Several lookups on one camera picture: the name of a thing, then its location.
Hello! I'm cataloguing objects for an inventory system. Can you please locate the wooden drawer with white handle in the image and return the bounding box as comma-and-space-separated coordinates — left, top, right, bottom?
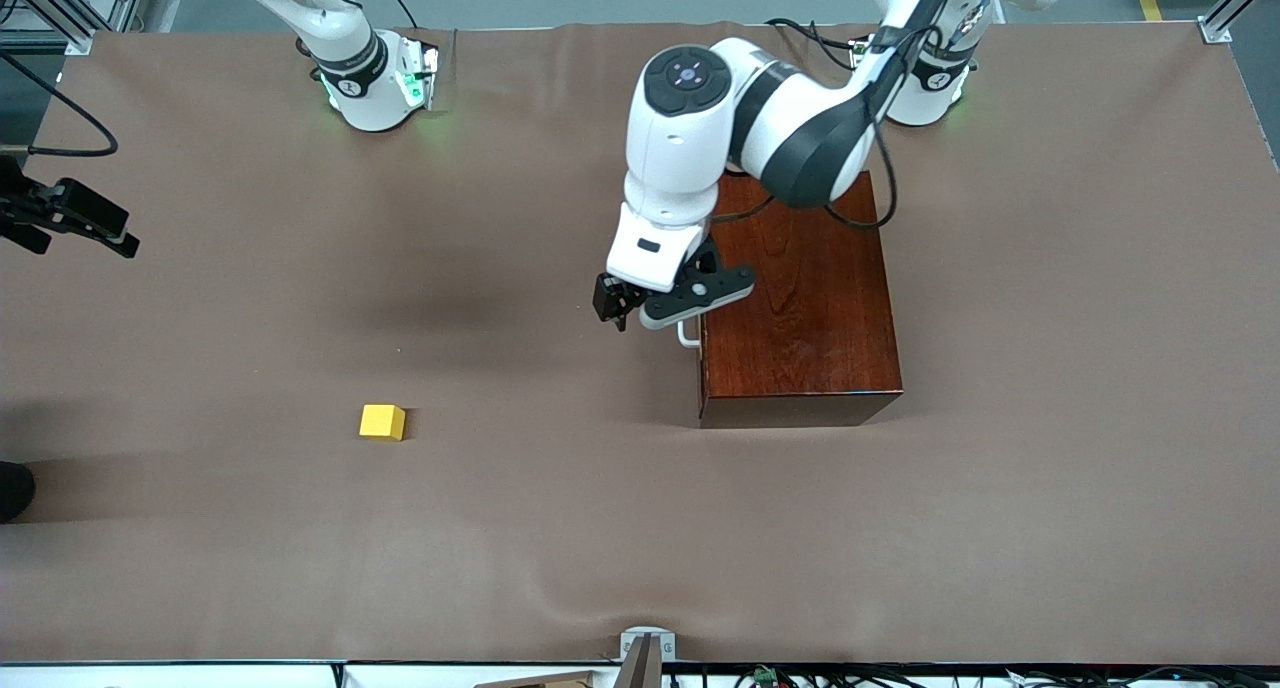
677, 308, 709, 421

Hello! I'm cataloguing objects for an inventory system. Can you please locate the metal mount post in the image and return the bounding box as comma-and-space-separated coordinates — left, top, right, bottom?
610, 626, 677, 688

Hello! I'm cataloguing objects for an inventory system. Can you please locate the brown table mat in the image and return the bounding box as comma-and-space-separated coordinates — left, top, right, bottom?
0, 20, 1280, 666

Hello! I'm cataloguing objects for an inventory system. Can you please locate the aluminium frame profile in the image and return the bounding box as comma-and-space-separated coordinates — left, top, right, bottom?
1198, 0, 1280, 45
0, 0, 151, 54

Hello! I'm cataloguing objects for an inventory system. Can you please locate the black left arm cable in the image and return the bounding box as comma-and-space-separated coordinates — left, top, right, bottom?
712, 0, 1006, 231

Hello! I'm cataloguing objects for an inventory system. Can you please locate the yellow cube block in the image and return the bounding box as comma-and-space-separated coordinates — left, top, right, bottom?
359, 404, 407, 442

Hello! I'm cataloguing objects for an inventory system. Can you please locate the brown cardboard piece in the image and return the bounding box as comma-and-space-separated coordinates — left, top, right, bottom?
473, 670, 601, 688

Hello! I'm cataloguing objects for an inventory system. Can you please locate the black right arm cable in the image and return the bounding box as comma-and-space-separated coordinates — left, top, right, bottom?
0, 53, 121, 159

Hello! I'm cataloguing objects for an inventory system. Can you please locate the dark red wooden cabinet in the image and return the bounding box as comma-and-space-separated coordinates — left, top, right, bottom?
697, 171, 904, 429

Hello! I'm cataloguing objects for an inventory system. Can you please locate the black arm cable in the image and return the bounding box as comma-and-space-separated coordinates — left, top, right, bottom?
0, 53, 121, 159
712, 0, 1006, 231

